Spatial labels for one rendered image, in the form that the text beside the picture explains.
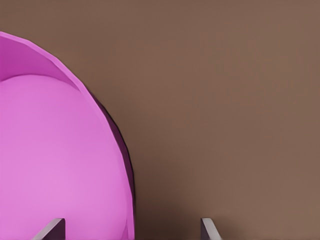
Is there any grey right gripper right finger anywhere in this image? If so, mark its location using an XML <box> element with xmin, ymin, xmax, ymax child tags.
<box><xmin>200</xmin><ymin>217</ymin><xmax>223</xmax><ymax>240</ymax></box>

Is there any pink plate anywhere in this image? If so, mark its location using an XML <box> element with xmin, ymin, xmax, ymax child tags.
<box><xmin>0</xmin><ymin>30</ymin><xmax>136</xmax><ymax>240</ymax></box>

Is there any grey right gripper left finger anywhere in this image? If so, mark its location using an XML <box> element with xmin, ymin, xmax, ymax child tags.
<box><xmin>32</xmin><ymin>217</ymin><xmax>66</xmax><ymax>240</ymax></box>

